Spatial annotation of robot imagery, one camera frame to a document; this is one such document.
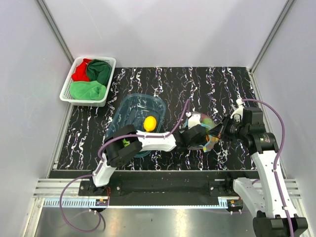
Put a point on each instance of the clear zip top bag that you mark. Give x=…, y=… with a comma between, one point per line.
x=209, y=148

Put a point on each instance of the green fake vegetable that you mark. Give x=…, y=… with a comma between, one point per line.
x=207, y=121

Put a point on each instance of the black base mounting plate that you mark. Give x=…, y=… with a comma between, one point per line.
x=164, y=188

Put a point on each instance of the yellow orange fake mango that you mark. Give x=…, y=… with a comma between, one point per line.
x=212, y=141

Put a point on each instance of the black marble pattern mat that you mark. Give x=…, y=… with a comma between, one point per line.
x=210, y=90

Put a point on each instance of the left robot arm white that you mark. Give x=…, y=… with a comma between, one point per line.
x=114, y=154

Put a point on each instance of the yellow fake lemon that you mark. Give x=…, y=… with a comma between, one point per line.
x=150, y=123

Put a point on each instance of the blue translucent plastic tub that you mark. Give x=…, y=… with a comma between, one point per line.
x=133, y=110

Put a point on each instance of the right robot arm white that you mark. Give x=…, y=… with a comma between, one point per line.
x=273, y=212

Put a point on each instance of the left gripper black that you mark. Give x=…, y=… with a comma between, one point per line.
x=200, y=141

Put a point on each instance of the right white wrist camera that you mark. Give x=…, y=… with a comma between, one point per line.
x=238, y=112

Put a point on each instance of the white plastic basket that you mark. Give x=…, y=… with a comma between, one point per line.
x=65, y=92

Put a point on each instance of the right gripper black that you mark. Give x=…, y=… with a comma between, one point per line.
x=222, y=128

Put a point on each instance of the red cloth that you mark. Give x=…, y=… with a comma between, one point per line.
x=80, y=71

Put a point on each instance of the green fake apple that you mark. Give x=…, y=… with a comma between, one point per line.
x=126, y=142

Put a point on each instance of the dark green cloth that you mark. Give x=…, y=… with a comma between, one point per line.
x=99, y=71

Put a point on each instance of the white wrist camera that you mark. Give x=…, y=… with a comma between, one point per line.
x=238, y=112
x=193, y=119

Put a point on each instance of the light green cloth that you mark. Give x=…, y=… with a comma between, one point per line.
x=87, y=90

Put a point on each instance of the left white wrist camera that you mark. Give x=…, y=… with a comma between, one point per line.
x=193, y=119

